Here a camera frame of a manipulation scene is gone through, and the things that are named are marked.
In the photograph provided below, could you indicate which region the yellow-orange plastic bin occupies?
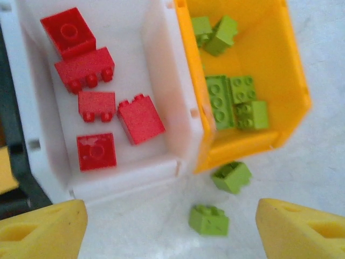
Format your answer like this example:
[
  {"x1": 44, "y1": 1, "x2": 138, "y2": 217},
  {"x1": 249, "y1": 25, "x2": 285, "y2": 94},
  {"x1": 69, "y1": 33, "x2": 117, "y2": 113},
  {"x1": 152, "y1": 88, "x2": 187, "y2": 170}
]
[{"x1": 174, "y1": 0, "x2": 313, "y2": 175}]

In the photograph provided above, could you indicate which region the long green lego brick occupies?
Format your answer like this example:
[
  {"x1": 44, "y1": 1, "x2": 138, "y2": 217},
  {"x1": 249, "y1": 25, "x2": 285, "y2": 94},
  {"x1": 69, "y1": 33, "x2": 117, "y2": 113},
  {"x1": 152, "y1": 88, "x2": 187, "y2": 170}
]
[{"x1": 205, "y1": 74, "x2": 235, "y2": 132}]

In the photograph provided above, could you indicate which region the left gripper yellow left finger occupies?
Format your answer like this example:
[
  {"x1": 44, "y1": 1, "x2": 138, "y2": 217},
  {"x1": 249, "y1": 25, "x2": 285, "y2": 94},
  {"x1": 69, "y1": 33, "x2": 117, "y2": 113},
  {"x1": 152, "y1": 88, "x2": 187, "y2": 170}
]
[{"x1": 0, "y1": 199, "x2": 89, "y2": 259}]

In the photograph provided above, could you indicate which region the black plastic bin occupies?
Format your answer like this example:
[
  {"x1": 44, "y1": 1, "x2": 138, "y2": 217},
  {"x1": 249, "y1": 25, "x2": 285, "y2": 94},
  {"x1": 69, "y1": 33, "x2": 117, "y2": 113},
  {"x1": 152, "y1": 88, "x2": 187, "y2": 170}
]
[{"x1": 0, "y1": 23, "x2": 53, "y2": 221}]

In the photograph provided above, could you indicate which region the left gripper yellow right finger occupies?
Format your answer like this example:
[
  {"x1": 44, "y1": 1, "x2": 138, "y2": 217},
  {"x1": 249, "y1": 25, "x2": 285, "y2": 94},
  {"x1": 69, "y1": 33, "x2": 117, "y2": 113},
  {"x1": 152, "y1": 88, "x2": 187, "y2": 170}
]
[{"x1": 255, "y1": 198, "x2": 345, "y2": 259}]

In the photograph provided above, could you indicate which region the white plastic bin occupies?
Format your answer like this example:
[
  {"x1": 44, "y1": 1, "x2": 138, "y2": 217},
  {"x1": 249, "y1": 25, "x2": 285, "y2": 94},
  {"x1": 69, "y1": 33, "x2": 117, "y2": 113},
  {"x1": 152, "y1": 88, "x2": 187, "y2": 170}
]
[{"x1": 0, "y1": 0, "x2": 205, "y2": 209}]

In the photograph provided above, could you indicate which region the long red lego brick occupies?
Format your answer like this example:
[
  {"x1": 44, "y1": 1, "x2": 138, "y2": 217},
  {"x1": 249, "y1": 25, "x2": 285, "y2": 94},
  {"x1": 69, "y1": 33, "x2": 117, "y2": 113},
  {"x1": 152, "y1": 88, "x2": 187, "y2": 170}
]
[{"x1": 54, "y1": 46, "x2": 116, "y2": 94}]

